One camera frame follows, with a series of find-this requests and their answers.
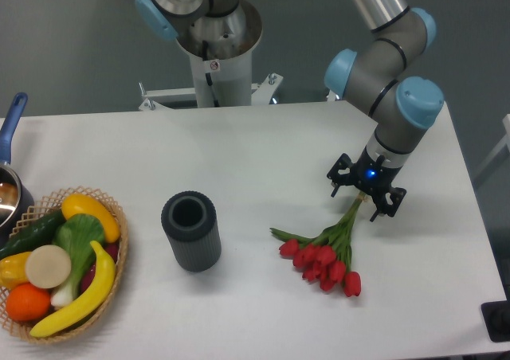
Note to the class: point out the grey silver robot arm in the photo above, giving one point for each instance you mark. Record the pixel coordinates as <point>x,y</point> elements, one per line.
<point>220,35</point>

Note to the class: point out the blue handled saucepan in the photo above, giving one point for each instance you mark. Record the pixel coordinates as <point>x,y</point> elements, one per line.
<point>15,197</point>

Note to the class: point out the yellow squash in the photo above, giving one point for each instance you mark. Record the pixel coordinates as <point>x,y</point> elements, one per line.
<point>83,204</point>

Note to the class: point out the dark grey ribbed vase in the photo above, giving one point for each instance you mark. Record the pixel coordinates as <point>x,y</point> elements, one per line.
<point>189,220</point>

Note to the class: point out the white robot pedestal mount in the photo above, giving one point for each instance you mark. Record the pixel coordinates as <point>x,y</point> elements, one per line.
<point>259,76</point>

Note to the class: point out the dark red vegetable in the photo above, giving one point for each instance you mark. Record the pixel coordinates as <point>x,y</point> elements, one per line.
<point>113,251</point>

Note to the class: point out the woven wicker basket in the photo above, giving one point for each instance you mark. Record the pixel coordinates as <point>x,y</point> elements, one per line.
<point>48,204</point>

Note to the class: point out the red tulip bouquet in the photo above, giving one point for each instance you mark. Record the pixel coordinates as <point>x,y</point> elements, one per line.
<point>326,258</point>

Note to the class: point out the yellow bell pepper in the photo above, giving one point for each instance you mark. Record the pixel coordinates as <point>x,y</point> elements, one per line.
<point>13,271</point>

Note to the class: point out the white furniture piece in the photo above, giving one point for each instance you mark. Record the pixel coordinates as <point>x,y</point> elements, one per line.
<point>494,159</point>

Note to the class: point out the orange fruit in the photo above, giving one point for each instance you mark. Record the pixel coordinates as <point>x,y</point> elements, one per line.
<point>27,303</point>

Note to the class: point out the green bok choy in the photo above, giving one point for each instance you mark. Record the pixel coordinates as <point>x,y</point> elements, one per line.
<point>74,236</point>

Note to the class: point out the yellow banana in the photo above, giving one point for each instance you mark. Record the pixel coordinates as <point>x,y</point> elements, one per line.
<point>86,303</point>

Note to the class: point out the beige round disc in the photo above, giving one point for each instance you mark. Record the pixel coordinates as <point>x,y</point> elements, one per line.
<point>48,266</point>

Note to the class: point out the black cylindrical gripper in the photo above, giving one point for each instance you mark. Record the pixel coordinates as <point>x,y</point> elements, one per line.
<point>373,173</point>

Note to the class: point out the black device at table edge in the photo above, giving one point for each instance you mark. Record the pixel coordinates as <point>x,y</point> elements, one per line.
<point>496,320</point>

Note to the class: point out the dark green cucumber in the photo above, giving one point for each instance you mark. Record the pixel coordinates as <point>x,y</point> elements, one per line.
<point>38,233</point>

